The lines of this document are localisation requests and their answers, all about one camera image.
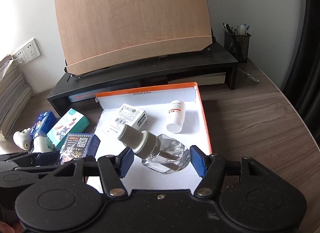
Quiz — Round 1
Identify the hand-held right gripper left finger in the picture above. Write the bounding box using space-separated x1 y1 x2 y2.
50 148 135 197

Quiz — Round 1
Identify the white pill bottle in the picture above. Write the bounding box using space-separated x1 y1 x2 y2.
166 100 187 133

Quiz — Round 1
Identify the small white carton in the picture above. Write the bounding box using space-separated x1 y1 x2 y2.
101 103 148 138

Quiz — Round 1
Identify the orange and white cardboard box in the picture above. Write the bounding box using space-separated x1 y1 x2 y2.
85 81 213 195

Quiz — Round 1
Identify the dark playing card box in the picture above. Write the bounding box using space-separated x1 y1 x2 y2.
59 133 101 166

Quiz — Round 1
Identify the black monitor riser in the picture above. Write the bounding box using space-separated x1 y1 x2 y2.
47 41 238 117

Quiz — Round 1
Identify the clear pen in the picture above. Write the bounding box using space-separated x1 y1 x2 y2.
237 68 260 83

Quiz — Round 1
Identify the beige book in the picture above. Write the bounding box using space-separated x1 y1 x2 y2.
167 72 227 86

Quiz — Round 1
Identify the black mesh pen holder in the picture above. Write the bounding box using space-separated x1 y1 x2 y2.
224 28 252 63

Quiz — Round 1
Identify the white wall socket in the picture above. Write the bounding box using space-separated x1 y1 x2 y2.
24 38 42 62
11 48 28 65

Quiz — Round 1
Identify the blue plastic box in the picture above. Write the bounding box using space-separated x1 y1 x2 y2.
29 111 57 138

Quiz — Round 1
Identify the teal carton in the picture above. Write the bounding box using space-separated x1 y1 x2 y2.
47 108 90 148

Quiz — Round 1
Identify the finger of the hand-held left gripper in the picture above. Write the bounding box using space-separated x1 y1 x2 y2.
0 151 60 173

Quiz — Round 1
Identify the wooden book stand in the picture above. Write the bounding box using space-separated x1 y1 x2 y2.
54 0 217 78

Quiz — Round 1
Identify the black pen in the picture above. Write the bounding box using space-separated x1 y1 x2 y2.
222 23 237 35

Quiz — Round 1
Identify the stack of books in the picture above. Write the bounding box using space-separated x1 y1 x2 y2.
0 53 33 142

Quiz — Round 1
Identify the clear glass bottle grey cap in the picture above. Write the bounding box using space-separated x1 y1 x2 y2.
117 124 192 174

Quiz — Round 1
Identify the white ceramic figure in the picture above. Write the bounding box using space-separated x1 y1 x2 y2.
13 130 32 151

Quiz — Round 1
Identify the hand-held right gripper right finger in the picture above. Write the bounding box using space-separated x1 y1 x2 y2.
189 145 263 197

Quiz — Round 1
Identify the white plastic device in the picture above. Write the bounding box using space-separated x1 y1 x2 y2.
32 131 59 154

